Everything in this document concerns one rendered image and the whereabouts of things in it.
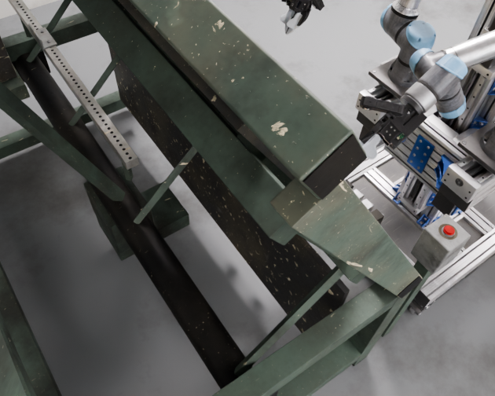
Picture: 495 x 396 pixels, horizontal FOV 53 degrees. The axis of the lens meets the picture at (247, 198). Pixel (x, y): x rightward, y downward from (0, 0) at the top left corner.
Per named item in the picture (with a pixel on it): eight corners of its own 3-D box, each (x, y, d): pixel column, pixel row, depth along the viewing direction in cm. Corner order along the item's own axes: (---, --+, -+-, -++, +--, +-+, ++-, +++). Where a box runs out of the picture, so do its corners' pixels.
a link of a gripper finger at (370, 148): (362, 169, 129) (389, 144, 128) (346, 153, 130) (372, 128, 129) (361, 170, 132) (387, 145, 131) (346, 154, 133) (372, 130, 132)
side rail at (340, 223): (395, 295, 173) (419, 274, 172) (291, 228, 77) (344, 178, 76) (383, 282, 176) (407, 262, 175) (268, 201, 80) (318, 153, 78)
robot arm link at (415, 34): (408, 68, 201) (419, 40, 190) (390, 49, 208) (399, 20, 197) (433, 62, 204) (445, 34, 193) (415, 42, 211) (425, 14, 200)
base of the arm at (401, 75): (405, 60, 220) (412, 41, 212) (430, 78, 213) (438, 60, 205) (380, 72, 214) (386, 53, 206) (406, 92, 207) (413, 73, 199)
